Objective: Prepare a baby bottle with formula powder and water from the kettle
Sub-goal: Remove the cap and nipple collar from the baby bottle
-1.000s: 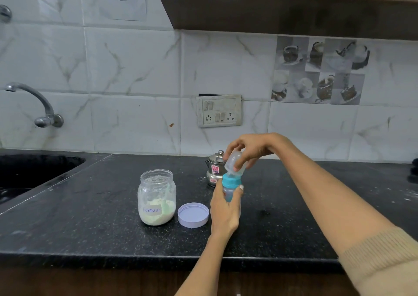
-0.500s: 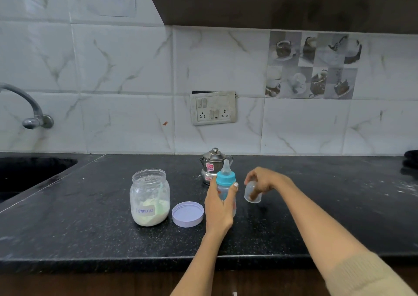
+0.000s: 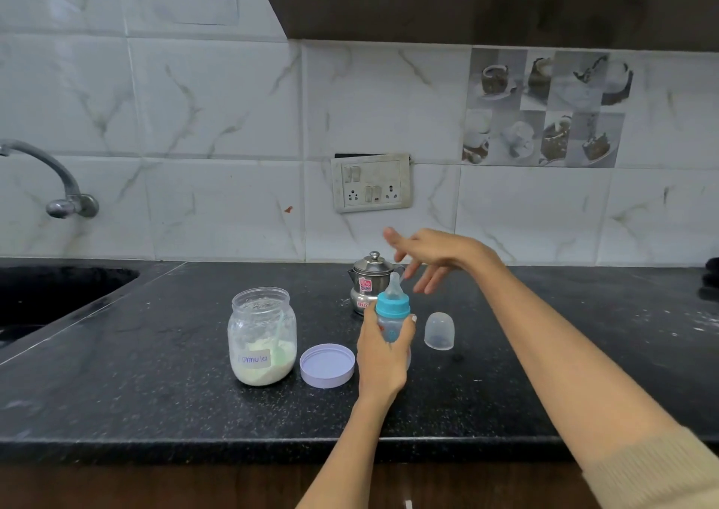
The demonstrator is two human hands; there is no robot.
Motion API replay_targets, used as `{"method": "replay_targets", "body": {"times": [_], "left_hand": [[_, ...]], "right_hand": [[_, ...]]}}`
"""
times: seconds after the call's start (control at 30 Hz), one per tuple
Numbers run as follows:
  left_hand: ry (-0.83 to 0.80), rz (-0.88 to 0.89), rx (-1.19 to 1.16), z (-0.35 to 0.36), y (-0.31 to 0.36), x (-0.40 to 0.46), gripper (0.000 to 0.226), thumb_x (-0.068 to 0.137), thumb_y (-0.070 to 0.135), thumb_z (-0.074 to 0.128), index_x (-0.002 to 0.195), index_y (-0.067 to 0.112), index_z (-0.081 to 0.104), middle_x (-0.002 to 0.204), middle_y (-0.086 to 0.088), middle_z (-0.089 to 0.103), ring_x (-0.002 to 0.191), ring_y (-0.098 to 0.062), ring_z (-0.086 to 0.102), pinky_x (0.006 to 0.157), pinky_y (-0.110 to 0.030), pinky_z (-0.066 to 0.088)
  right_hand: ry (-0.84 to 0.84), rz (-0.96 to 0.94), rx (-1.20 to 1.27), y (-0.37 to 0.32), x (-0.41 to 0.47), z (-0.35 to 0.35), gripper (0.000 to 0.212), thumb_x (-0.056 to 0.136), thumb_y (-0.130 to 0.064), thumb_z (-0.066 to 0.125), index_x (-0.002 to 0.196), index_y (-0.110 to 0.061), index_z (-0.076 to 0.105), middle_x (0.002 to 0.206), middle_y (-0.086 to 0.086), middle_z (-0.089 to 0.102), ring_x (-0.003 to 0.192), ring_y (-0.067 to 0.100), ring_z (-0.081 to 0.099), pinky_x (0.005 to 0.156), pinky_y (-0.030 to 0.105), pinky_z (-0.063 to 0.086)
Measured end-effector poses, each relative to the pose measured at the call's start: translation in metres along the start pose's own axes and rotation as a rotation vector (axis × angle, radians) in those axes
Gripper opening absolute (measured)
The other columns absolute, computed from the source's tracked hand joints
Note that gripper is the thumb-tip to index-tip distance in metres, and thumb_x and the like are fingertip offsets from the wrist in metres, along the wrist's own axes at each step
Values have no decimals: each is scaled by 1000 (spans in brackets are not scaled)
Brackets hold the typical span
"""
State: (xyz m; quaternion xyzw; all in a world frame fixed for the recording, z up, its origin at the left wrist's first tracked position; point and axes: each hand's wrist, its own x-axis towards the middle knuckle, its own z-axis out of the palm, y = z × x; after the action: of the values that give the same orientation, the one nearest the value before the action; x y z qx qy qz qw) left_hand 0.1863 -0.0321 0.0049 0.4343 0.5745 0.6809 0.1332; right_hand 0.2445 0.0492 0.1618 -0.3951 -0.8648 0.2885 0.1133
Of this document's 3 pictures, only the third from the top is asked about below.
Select small steel kettle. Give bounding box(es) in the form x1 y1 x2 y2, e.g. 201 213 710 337
348 251 405 317

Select beige knit sleeve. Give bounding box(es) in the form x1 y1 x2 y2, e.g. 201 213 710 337
581 425 719 509

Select clear formula powder jar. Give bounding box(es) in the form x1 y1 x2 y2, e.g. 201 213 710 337
227 287 297 387

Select person's left forearm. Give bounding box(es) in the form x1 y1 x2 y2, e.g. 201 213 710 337
296 396 397 509

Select chrome curved wall faucet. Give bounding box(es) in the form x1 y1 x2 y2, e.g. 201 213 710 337
0 138 100 219

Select black cloth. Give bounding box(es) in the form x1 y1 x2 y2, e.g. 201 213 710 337
698 255 719 302

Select person's left hand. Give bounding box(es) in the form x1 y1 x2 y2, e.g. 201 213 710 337
356 300 418 409

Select dark wooden wall cabinet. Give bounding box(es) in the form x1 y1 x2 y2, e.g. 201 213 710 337
246 0 719 52

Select clear printed baby bottle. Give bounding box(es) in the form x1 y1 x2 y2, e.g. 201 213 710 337
374 314 415 371

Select black kitchen sink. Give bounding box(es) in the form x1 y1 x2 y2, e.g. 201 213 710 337
0 266 140 353

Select brown wooden base cabinet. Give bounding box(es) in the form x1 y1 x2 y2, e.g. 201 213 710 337
0 457 596 509

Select white switch socket board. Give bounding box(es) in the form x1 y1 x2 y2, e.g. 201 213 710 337
330 153 413 214

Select person's right hand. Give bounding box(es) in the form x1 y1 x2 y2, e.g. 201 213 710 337
383 228 499 295

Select lavender plastic jar lid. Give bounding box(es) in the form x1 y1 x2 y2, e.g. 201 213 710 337
299 343 357 389

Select person's right forearm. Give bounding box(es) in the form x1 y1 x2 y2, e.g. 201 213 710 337
477 244 692 476

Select clear dome bottle cap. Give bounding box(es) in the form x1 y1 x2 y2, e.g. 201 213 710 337
424 311 455 352

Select blue bottle ring with nipple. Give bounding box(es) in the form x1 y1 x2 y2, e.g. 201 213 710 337
374 271 412 320

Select white measuring scoop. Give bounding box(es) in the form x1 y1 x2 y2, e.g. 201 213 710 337
268 303 288 367

